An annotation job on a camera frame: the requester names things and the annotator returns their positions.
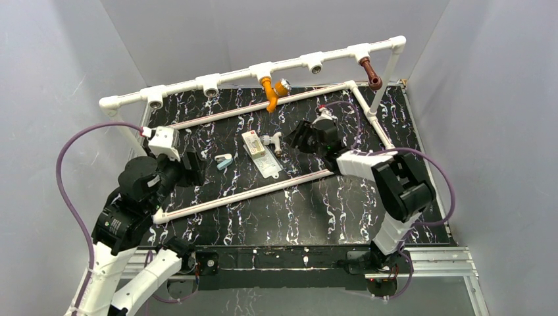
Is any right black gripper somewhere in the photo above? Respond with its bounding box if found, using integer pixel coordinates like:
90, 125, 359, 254
283, 119, 326, 157

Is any white faucet chrome knob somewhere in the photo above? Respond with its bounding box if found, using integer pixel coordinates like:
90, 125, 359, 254
260, 132, 282, 157

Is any white PVC pipe frame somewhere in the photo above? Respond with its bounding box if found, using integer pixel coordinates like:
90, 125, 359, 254
98, 36, 407, 225

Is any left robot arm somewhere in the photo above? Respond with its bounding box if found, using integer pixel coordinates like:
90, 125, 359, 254
66, 150, 206, 315

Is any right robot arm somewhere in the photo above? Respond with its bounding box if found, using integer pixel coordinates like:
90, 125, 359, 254
286, 119, 436, 273

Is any clear plastic package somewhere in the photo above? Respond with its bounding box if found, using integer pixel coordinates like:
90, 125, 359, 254
248, 145, 283, 179

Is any orange faucet chrome knob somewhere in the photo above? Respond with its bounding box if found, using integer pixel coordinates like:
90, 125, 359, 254
259, 76, 292, 113

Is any brown faucet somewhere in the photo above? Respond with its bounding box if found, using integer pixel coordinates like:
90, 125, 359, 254
359, 57, 383, 91

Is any light blue faucet handle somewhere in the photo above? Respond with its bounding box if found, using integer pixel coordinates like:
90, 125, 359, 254
214, 153, 233, 171

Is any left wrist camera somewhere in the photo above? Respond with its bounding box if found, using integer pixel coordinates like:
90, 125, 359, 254
141, 126, 181, 161

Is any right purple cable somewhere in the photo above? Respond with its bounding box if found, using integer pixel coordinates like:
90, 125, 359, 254
320, 101, 457, 302

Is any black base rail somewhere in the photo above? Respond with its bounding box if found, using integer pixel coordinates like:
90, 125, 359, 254
122, 244, 415, 293

